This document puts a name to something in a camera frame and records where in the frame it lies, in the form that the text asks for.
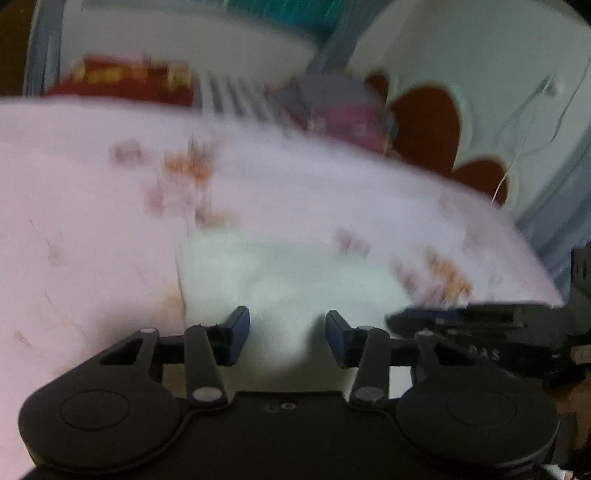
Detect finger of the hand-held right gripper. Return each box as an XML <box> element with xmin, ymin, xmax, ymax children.
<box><xmin>385</xmin><ymin>302</ymin><xmax>528</xmax><ymax>331</ymax></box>

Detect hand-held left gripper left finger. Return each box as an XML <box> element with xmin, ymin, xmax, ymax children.
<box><xmin>98</xmin><ymin>305</ymin><xmax>251</xmax><ymax>409</ymax></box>

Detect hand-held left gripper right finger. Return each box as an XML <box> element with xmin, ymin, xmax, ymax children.
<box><xmin>324</xmin><ymin>310</ymin><xmax>464</xmax><ymax>409</ymax></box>

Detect white small garment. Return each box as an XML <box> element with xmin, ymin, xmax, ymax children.
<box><xmin>175</xmin><ymin>228</ymin><xmax>413</xmax><ymax>394</ymax></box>

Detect pile of folded clothes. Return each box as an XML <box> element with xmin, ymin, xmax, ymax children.
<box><xmin>277</xmin><ymin>71</ymin><xmax>399</xmax><ymax>155</ymax></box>

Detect red and white headboard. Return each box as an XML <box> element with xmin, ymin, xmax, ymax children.
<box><xmin>365</xmin><ymin>71</ymin><xmax>520</xmax><ymax>209</ymax></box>

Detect pink floral bedsheet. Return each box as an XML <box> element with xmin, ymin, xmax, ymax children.
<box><xmin>0</xmin><ymin>96</ymin><xmax>566</xmax><ymax>480</ymax></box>

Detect grey striped pillow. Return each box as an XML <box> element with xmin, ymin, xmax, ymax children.
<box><xmin>194</xmin><ymin>71</ymin><xmax>287</xmax><ymax>121</ymax></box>

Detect red patterned pillow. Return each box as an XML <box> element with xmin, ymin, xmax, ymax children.
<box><xmin>44</xmin><ymin>53</ymin><xmax>195</xmax><ymax>108</ymax></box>

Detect grey curtain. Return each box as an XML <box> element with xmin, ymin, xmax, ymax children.
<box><xmin>305</xmin><ymin>0</ymin><xmax>407</xmax><ymax>79</ymax></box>
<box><xmin>23</xmin><ymin>0</ymin><xmax>68</xmax><ymax>97</ymax></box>

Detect brown wooden door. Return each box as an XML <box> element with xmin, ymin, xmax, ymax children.
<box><xmin>0</xmin><ymin>0</ymin><xmax>40</xmax><ymax>99</ymax></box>

